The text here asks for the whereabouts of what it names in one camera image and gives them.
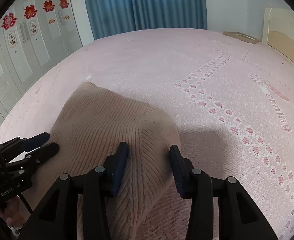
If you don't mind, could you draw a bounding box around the flat cardboard box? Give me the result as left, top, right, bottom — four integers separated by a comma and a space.
223, 31, 260, 44

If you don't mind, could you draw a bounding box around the person's left hand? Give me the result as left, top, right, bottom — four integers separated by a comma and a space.
0, 196, 26, 229

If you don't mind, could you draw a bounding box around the cream wooden headboard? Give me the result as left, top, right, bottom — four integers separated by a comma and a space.
262, 8, 294, 65

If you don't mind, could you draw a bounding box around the blue curtain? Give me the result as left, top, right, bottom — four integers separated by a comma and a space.
85, 0, 207, 40

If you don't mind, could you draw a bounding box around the pink bed cover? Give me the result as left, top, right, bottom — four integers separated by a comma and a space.
1, 29, 294, 239

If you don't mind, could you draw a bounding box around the white wardrobe with red decals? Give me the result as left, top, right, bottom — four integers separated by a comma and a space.
0, 0, 94, 135

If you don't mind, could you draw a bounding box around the beige knit sweater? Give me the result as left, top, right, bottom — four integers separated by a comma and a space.
25, 82, 180, 239

